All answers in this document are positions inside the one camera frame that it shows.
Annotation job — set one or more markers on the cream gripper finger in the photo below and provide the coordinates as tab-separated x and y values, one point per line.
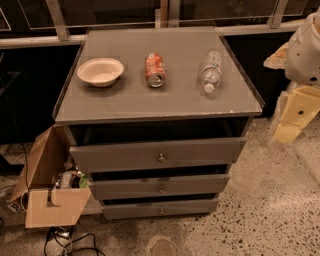
286	133

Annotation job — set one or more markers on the items inside cardboard box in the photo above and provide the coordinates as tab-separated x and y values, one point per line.
70	178

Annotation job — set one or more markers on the clear plastic water bottle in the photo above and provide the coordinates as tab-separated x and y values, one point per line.
211	74

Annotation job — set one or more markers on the grey middle drawer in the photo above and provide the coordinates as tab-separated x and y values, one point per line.
160	186

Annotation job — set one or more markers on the grey bottom drawer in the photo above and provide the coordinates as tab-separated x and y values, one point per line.
159	209

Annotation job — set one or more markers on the grey drawer cabinet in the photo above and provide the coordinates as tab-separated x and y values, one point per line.
131	111

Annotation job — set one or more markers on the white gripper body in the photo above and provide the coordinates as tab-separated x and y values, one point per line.
305	58

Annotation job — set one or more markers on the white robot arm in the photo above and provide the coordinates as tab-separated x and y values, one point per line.
300	59

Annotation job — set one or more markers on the grey drawer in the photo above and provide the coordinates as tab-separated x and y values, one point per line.
159	209
157	155
160	186

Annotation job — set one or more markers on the open cardboard box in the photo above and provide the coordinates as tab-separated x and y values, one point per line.
48	207

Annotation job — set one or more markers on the grey top drawer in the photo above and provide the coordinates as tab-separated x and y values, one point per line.
157	155

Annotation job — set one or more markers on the orange soda can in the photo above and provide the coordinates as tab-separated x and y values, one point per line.
154	67

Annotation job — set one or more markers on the metal window railing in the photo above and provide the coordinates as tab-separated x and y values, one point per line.
32	23

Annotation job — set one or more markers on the white paper bowl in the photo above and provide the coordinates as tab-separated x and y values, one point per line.
100	72

